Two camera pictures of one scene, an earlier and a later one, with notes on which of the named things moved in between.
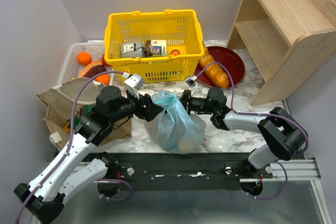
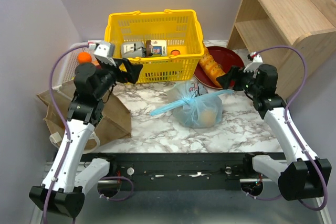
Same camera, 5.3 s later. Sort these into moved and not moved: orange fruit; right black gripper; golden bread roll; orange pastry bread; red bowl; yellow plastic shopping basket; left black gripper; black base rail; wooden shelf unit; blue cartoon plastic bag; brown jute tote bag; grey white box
Moved: blue cartoon plastic bag; golden bread roll; right black gripper; left black gripper
Not moved: yellow plastic shopping basket; black base rail; orange pastry bread; brown jute tote bag; orange fruit; red bowl; wooden shelf unit; grey white box
